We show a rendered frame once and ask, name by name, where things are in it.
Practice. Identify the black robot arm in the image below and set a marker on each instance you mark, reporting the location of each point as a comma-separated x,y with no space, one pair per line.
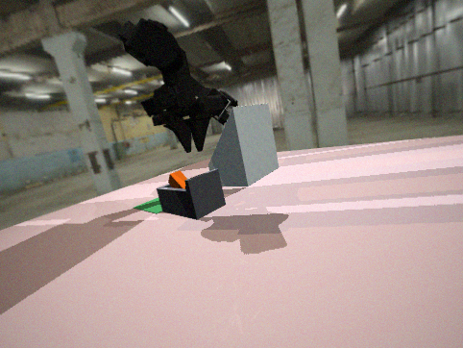
151,43

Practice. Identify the orange l-shaped part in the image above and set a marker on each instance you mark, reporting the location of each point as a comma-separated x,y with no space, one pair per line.
176,180

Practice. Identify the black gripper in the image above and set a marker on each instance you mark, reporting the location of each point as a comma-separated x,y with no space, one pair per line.
196,108

